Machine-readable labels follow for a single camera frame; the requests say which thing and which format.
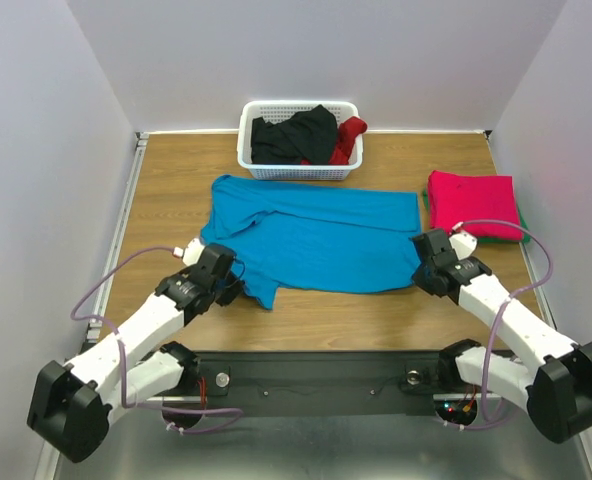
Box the left aluminium frame rail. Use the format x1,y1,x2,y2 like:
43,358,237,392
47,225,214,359
80,132,150,353

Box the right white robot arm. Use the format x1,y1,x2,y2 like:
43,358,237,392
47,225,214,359
412,225,592,443

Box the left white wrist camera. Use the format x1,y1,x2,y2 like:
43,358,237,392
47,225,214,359
172,237,205,266

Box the aluminium frame rail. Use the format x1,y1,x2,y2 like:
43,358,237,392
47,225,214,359
483,129,592,480
80,132,150,353

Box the blue t shirt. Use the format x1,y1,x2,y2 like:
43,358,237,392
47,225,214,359
201,175,421,310

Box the red t shirt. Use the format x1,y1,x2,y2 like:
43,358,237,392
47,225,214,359
325,116,368,166

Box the folded pink t shirt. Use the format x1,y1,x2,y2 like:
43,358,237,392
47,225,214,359
426,170,525,242

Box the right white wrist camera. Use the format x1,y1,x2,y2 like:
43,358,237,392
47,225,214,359
449,225,478,260

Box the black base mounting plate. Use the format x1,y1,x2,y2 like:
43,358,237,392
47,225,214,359
140,351,497,419

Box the white perforated plastic basket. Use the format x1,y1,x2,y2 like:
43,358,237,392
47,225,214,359
237,100,363,181

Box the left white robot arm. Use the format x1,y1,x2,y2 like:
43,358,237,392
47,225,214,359
27,238,244,463

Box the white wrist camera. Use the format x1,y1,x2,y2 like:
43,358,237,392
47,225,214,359
449,225,478,260
172,237,205,266

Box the black t shirt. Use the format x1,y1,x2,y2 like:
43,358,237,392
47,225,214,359
250,105,338,165

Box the folded green t shirt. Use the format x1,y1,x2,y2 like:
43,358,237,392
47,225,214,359
421,189,533,246

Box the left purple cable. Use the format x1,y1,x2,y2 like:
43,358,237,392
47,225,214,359
70,244,245,436

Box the right aluminium frame rail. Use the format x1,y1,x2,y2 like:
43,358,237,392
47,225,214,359
483,129,592,480

